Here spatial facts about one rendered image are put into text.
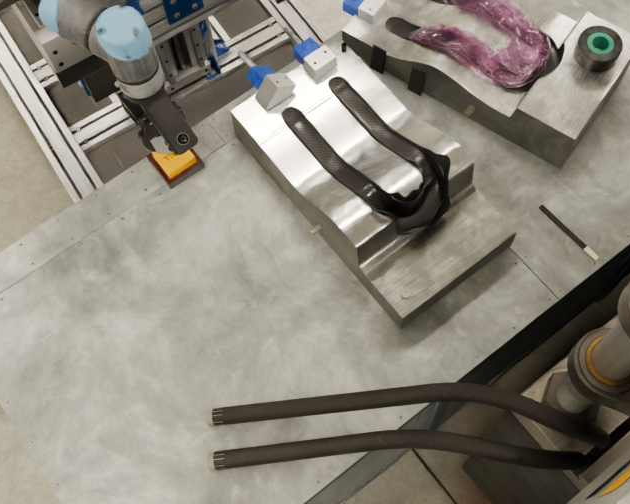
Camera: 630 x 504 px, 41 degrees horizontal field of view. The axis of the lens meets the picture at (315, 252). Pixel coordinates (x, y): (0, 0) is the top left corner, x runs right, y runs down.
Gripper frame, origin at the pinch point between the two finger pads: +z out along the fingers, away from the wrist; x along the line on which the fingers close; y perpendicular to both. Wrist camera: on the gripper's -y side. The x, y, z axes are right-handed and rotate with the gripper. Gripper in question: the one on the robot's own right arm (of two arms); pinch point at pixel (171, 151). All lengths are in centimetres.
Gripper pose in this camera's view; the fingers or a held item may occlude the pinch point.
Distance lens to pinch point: 161.3
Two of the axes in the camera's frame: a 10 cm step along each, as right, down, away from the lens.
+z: 0.3, 3.9, 9.2
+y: -6.1, -7.2, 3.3
